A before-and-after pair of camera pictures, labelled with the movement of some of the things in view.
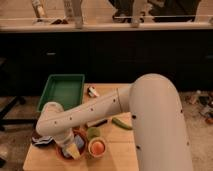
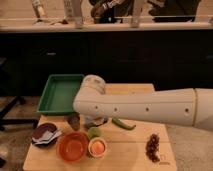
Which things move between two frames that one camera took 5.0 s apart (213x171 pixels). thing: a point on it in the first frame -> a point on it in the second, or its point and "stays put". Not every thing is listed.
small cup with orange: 97,147 stays put
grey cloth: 80,143 -> 100,120
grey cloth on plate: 42,140 stays put
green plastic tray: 66,89 stays put
